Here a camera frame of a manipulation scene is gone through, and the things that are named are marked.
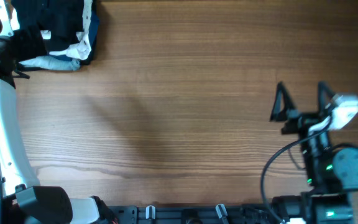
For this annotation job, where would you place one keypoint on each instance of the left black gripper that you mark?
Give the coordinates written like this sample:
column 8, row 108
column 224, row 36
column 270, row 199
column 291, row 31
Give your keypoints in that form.
column 25, row 39

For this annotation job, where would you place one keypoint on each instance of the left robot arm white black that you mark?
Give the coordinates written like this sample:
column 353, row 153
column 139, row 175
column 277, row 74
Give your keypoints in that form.
column 22, row 198

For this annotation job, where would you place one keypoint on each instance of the white striped folded garment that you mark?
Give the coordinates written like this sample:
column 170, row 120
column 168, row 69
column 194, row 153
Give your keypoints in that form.
column 82, row 40

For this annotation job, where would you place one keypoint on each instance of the dark blue folded garment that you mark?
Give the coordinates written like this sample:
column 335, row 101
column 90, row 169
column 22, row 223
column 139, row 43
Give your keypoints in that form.
column 85, row 47

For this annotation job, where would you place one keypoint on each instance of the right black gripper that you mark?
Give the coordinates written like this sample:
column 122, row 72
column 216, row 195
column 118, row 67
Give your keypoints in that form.
column 298, row 119

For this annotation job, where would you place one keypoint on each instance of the black t-shirt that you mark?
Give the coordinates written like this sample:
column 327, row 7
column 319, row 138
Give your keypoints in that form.
column 57, row 21

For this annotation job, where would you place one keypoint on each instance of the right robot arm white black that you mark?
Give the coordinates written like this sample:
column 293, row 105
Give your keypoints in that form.
column 331, row 170

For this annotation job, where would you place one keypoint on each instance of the light grey folded garment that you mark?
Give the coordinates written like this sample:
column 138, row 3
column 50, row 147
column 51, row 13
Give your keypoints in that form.
column 50, row 63

